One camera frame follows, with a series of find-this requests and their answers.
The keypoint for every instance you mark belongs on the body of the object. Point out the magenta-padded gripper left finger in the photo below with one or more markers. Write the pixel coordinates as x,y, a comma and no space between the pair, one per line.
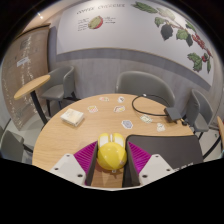
68,166

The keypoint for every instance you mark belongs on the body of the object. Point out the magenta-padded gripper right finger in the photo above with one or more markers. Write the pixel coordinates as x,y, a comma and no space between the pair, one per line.
155,168

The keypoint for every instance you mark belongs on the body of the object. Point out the yellow computer mouse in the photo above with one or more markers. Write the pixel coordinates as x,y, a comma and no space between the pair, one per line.
111,153

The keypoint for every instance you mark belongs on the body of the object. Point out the small paper sticker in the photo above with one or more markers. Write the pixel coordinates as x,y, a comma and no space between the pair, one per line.
160,127
146,118
104,98
121,99
127,124
119,108
92,109

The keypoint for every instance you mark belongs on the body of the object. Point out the small white box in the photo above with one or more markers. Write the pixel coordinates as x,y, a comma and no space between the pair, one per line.
72,117

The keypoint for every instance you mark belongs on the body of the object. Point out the grey upholstered chair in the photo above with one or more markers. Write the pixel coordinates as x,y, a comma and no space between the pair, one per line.
198,111
60,83
143,83
11,146

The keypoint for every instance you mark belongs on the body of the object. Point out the ceiling lights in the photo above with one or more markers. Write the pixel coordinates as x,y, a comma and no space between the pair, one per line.
40,15

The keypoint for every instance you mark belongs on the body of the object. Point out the brown wall panel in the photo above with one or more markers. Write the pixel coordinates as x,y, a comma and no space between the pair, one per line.
23,66

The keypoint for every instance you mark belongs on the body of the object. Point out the white wall mural panel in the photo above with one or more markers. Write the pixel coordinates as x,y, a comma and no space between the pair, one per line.
133,30

